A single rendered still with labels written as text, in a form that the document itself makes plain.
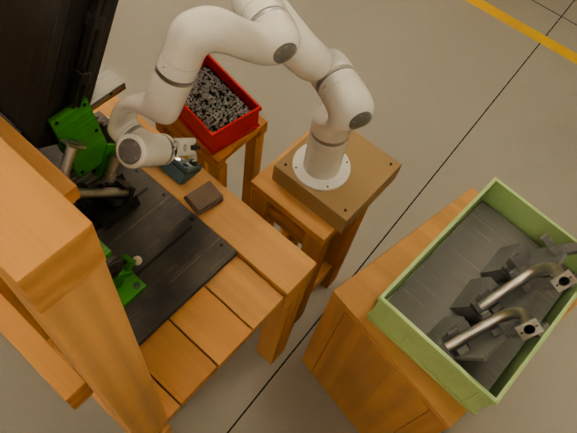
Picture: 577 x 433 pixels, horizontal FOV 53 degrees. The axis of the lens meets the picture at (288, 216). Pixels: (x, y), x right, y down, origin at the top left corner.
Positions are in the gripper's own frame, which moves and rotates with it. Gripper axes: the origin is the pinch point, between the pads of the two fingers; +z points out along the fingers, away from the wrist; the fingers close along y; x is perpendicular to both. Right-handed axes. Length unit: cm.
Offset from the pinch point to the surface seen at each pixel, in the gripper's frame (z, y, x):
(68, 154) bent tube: -26.1, 21.7, -0.1
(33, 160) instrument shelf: -64, 0, 1
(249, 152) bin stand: 59, 5, 3
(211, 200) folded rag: 8.9, -1.4, 16.4
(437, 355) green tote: 7, -68, 61
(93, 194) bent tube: -15.2, 23.4, 11.5
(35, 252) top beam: -107, -37, 9
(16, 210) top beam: -106, -34, 5
